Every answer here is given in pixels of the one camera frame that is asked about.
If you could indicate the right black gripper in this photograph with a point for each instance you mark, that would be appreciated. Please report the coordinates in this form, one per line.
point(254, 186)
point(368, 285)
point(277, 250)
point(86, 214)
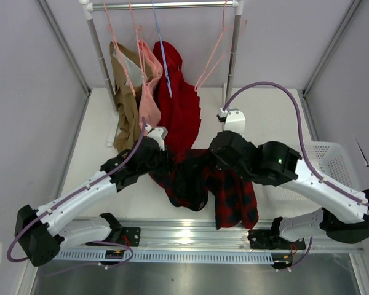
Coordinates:
point(222, 149)

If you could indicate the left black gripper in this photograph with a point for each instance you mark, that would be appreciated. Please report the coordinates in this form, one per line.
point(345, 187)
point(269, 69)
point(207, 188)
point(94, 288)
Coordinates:
point(163, 169)

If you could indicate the red plaid skirt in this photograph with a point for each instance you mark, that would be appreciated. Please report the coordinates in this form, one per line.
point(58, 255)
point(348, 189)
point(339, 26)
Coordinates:
point(193, 175)

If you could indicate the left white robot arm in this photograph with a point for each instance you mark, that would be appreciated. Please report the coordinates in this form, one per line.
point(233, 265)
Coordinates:
point(50, 228)

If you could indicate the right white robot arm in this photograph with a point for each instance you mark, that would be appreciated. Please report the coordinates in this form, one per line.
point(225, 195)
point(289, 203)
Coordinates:
point(343, 213)

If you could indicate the empty pink hanger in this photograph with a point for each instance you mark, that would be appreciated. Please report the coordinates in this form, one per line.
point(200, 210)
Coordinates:
point(226, 46)

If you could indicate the pink hanger far left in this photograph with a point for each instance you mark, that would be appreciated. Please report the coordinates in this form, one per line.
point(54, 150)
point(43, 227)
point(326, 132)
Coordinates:
point(119, 53)

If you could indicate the blue hanger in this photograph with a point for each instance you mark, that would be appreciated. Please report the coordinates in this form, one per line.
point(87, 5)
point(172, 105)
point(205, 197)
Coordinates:
point(165, 65)

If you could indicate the pink hanging garment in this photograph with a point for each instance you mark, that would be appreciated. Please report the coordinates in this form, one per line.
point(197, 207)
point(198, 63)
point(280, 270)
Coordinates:
point(148, 109)

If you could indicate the red hanging garment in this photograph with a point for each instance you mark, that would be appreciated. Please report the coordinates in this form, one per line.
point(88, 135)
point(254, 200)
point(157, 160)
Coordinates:
point(180, 115)

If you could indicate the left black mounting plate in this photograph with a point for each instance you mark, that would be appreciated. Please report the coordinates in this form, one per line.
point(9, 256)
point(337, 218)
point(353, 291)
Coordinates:
point(129, 236)

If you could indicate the black mounting plate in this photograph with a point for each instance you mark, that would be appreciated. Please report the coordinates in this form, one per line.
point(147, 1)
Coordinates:
point(129, 236)
point(266, 240)

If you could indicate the tan hanging garment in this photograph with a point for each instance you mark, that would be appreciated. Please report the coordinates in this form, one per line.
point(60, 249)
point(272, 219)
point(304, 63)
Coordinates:
point(127, 105)

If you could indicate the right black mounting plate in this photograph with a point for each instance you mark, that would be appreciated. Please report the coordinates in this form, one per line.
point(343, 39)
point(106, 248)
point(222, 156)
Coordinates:
point(266, 240)

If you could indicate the white plastic basket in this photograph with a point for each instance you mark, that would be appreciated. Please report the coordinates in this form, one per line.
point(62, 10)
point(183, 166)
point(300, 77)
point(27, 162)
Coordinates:
point(328, 158)

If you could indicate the metal clothes rack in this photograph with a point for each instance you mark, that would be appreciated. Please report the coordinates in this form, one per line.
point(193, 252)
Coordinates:
point(89, 8)

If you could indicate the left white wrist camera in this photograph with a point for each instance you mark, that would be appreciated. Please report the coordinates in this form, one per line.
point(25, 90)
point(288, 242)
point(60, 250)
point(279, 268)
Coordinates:
point(158, 134)

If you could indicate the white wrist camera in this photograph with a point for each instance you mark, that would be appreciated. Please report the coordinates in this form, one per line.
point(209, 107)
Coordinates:
point(232, 120)
point(158, 134)

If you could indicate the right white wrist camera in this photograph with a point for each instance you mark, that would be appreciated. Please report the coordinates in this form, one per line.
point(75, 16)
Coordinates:
point(232, 120)

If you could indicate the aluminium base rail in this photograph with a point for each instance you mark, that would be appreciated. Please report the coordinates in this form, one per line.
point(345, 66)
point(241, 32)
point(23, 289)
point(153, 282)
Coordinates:
point(192, 236)

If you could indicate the slotted white cable duct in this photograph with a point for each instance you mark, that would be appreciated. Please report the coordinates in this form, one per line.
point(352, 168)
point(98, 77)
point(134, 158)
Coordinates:
point(211, 257)

